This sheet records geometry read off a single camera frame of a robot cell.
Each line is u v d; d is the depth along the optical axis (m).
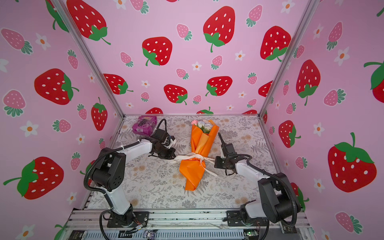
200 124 1.05
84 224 0.73
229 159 0.69
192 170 0.85
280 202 0.43
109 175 0.49
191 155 0.91
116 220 0.70
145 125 1.07
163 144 0.83
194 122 1.07
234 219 0.73
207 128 1.04
